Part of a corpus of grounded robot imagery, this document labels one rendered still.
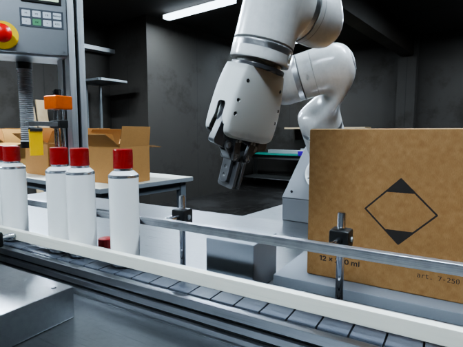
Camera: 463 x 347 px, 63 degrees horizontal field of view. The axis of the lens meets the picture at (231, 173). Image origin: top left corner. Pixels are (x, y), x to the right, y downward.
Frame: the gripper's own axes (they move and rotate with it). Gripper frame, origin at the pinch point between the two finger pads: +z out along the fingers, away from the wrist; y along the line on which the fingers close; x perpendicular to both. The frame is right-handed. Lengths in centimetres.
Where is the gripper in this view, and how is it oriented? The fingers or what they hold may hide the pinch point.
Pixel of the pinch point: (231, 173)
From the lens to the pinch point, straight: 55.3
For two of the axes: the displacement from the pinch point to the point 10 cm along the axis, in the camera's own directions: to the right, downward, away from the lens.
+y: -7.1, -0.7, -7.0
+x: 6.6, 2.7, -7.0
